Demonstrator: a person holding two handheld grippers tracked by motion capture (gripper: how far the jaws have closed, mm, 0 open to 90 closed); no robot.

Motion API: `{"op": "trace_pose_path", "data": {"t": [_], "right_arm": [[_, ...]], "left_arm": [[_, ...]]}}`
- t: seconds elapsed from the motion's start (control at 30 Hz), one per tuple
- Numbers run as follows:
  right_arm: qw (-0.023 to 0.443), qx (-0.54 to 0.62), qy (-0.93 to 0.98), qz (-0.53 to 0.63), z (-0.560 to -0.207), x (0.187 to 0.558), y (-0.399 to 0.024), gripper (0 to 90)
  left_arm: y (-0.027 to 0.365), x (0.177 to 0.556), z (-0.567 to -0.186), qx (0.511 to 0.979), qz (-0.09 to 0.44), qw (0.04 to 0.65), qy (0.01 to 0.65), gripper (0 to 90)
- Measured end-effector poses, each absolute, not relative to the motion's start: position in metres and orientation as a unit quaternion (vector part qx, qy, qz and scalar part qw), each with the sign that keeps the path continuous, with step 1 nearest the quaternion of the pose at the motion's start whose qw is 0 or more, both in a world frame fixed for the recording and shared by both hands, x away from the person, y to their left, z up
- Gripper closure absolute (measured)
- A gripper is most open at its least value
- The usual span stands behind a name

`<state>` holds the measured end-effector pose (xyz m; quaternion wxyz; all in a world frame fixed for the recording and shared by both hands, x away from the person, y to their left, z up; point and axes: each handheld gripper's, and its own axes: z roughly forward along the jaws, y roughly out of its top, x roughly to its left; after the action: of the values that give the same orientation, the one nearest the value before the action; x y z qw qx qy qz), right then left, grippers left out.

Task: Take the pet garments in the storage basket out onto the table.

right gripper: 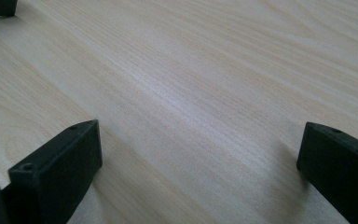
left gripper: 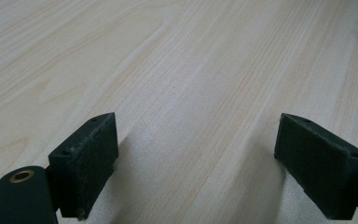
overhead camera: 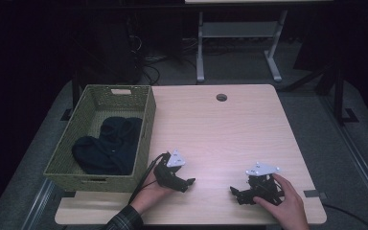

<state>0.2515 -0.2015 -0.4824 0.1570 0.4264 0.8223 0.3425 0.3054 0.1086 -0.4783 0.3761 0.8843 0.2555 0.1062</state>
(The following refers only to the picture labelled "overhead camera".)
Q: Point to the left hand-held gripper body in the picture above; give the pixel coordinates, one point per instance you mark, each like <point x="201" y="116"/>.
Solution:
<point x="167" y="171"/>

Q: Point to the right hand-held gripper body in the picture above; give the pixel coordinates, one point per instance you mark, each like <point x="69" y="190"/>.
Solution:
<point x="262" y="183"/>

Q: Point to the person's left hand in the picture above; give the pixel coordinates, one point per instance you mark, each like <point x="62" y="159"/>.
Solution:
<point x="148" y="196"/>

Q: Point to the person's right hand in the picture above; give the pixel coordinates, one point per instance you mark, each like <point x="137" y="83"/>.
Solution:
<point x="289" y="207"/>

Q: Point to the grey tape strip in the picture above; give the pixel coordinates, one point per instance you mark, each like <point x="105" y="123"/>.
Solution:
<point x="314" y="193"/>

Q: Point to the dark cloth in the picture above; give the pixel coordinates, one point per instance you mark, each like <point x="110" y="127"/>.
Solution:
<point x="111" y="147"/>

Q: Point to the green woven basket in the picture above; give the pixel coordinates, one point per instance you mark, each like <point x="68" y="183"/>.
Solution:
<point x="86" y="105"/>

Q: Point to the black metal stand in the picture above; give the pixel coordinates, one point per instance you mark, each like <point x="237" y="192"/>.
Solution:
<point x="339" y="96"/>

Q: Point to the metal floor rail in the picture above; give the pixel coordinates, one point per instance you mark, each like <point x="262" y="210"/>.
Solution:
<point x="40" y="204"/>
<point x="354" y="150"/>

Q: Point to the white metal desk frame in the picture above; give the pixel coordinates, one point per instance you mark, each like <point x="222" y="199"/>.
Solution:
<point x="236" y="29"/>

